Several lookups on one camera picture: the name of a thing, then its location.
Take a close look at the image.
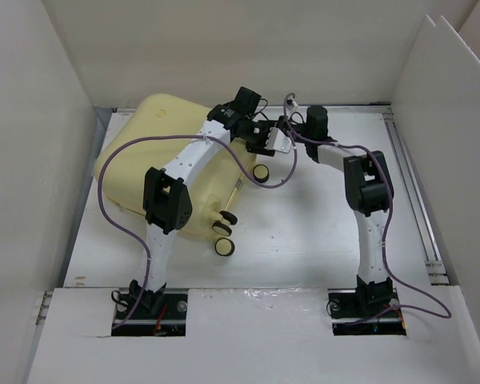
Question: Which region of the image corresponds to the yellow suitcase with black lining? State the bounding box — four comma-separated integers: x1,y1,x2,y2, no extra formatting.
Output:
94,94,269,256

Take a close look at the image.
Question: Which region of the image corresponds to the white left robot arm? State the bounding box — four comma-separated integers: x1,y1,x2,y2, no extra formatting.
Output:
129,87,276,318

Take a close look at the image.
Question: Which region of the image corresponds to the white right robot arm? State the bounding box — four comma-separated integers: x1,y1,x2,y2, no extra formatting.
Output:
283,101,396,318

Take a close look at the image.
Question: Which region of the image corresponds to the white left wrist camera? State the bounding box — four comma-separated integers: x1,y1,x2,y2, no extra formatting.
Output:
265,127,294,154

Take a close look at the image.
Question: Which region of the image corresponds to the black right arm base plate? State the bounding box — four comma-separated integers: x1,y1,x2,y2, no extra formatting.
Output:
326,289,406,336

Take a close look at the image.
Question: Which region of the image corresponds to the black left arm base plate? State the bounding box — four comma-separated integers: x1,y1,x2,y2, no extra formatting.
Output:
111,289,188,338

